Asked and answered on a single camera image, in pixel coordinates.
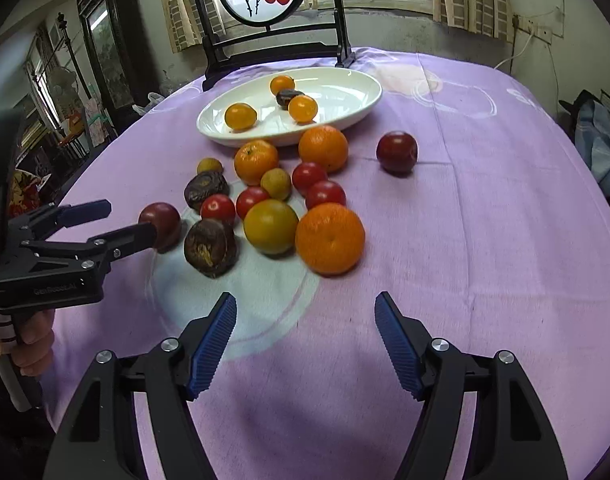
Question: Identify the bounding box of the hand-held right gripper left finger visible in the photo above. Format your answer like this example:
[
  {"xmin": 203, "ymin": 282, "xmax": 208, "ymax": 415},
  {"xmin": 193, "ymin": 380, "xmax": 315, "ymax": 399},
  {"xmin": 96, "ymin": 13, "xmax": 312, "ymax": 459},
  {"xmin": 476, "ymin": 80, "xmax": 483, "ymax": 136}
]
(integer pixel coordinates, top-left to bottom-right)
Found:
[{"xmin": 44, "ymin": 291, "xmax": 238, "ymax": 480}]

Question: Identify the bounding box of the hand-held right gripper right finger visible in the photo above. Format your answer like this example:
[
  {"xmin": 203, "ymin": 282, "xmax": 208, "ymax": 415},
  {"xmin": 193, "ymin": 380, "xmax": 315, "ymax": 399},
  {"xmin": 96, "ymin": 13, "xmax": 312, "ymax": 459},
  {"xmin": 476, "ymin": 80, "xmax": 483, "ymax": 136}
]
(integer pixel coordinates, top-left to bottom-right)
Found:
[{"xmin": 374, "ymin": 291, "xmax": 570, "ymax": 480}]

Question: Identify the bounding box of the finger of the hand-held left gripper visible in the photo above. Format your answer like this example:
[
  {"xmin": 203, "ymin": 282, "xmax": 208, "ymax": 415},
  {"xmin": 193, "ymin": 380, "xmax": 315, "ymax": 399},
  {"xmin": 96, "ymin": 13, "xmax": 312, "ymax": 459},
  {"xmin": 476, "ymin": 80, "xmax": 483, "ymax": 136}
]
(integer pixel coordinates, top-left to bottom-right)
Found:
[
  {"xmin": 0, "ymin": 221, "xmax": 160, "ymax": 282},
  {"xmin": 7, "ymin": 199, "xmax": 112, "ymax": 244}
]

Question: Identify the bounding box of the dark red tomato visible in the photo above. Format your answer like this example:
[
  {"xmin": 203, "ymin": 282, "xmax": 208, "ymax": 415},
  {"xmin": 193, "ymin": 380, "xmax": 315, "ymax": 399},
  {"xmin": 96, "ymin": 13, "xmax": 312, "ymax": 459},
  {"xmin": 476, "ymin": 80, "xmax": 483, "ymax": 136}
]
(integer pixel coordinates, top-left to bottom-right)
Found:
[
  {"xmin": 376, "ymin": 131, "xmax": 419, "ymax": 176},
  {"xmin": 138, "ymin": 202, "xmax": 182, "ymax": 253}
]

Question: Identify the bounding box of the red cherry tomato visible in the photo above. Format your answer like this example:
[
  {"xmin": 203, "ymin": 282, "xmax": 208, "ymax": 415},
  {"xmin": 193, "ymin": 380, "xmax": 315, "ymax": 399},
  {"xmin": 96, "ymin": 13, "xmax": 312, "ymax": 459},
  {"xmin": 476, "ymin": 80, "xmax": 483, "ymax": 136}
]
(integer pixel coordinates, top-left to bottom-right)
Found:
[
  {"xmin": 291, "ymin": 161, "xmax": 329, "ymax": 196},
  {"xmin": 235, "ymin": 186, "xmax": 271, "ymax": 220},
  {"xmin": 305, "ymin": 180, "xmax": 347, "ymax": 211},
  {"xmin": 200, "ymin": 194, "xmax": 237, "ymax": 225}
]

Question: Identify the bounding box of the white oval plate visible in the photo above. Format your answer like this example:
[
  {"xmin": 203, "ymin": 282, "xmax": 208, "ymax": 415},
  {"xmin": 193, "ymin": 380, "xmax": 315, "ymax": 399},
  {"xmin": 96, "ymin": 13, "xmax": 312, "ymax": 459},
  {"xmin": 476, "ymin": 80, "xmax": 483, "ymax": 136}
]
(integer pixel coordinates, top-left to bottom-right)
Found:
[{"xmin": 196, "ymin": 66, "xmax": 383, "ymax": 148}]

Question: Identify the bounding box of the person's left hand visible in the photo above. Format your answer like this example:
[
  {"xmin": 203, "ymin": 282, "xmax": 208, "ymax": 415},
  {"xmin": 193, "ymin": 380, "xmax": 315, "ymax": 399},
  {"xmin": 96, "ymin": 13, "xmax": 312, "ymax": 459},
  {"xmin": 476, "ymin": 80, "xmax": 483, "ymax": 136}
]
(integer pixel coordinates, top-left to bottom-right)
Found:
[{"xmin": 9, "ymin": 306, "xmax": 56, "ymax": 376}]

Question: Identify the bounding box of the red floral cloth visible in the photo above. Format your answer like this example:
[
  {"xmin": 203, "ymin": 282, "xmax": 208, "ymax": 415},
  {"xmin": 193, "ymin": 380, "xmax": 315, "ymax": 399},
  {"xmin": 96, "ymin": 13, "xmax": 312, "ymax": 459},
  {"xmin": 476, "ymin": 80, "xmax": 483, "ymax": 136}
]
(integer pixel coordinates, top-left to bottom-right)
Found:
[{"xmin": 10, "ymin": 170, "xmax": 53, "ymax": 218}]

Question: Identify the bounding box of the purple printed tablecloth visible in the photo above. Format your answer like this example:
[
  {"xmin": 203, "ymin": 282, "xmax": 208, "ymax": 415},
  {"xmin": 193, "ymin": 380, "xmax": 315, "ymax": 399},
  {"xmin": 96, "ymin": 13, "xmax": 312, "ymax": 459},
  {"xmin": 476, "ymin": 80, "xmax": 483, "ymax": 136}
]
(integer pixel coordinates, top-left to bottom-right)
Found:
[{"xmin": 35, "ymin": 47, "xmax": 610, "ymax": 480}]

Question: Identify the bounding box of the large orange mandarin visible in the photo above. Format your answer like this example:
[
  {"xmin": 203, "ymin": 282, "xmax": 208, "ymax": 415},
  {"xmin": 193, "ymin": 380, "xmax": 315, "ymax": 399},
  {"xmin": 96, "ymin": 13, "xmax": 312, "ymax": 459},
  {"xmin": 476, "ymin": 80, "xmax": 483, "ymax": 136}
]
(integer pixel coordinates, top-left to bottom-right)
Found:
[{"xmin": 295, "ymin": 202, "xmax": 366, "ymax": 276}]

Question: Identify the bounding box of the white plastic bag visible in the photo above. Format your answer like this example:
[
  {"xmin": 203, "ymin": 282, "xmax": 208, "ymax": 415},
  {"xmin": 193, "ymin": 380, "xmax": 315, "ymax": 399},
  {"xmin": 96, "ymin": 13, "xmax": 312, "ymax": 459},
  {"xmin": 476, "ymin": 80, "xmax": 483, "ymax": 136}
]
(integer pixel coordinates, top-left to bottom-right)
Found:
[{"xmin": 132, "ymin": 91, "xmax": 166, "ymax": 116}]

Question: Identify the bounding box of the white standing fan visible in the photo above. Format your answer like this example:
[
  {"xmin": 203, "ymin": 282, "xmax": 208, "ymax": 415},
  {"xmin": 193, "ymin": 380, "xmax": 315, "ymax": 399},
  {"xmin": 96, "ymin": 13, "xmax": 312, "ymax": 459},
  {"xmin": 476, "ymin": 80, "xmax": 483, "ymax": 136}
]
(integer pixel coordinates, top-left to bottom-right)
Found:
[{"xmin": 45, "ymin": 65, "xmax": 83, "ymax": 111}]

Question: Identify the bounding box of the large yellow tomato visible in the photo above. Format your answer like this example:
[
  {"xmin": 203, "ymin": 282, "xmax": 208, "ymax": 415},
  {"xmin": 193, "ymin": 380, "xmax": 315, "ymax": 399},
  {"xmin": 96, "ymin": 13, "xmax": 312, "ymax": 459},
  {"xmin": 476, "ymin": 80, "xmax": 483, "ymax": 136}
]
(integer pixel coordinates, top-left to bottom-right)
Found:
[{"xmin": 243, "ymin": 199, "xmax": 300, "ymax": 256}]

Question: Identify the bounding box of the small orange mandarin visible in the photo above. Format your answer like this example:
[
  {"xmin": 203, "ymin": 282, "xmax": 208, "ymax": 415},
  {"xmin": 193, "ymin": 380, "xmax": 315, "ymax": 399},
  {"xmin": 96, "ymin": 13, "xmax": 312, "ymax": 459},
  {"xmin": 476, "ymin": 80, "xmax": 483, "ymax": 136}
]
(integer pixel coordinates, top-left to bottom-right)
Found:
[{"xmin": 234, "ymin": 139, "xmax": 280, "ymax": 186}]

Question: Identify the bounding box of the orange cherry tomato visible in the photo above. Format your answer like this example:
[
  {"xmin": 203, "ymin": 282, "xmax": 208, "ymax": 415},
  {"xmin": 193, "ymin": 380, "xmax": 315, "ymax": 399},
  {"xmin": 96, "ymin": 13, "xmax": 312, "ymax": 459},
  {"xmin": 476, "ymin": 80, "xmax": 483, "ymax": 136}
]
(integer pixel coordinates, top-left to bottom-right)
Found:
[
  {"xmin": 288, "ymin": 94, "xmax": 319, "ymax": 123},
  {"xmin": 269, "ymin": 74, "xmax": 296, "ymax": 97},
  {"xmin": 224, "ymin": 102, "xmax": 258, "ymax": 132}
]

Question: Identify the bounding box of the dark wooden cabinet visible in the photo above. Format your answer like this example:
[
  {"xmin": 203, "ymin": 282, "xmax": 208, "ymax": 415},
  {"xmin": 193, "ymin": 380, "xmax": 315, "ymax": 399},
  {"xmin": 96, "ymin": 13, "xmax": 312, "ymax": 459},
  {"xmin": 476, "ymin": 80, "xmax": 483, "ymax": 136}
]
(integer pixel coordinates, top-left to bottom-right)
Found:
[{"xmin": 76, "ymin": 0, "xmax": 150, "ymax": 131}]

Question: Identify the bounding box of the black tripod stand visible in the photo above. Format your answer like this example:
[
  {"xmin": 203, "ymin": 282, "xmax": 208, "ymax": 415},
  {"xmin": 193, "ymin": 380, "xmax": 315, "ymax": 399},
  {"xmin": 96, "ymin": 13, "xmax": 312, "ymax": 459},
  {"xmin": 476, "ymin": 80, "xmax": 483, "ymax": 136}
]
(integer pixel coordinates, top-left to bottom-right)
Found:
[{"xmin": 55, "ymin": 10, "xmax": 93, "ymax": 106}]

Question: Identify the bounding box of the blue cloth pile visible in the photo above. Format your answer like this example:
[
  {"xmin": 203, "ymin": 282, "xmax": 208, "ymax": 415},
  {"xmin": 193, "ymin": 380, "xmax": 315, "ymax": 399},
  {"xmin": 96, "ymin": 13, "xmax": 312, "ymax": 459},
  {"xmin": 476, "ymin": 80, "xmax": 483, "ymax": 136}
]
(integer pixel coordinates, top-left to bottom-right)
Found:
[{"xmin": 558, "ymin": 89, "xmax": 610, "ymax": 196}]

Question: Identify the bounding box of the white cable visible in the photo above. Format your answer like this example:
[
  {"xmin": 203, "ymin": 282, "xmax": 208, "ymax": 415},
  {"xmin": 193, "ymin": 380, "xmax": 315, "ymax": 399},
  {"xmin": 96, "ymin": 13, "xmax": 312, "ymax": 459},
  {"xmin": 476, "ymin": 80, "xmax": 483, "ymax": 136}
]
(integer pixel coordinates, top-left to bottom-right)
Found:
[{"xmin": 492, "ymin": 32, "xmax": 533, "ymax": 72}]

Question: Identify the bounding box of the white wall outlet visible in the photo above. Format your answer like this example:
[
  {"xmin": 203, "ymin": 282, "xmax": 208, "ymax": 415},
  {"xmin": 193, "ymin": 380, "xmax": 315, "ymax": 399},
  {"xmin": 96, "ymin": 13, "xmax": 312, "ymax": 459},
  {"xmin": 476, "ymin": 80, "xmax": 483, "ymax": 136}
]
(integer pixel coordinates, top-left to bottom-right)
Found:
[{"xmin": 512, "ymin": 14, "xmax": 553, "ymax": 43}]

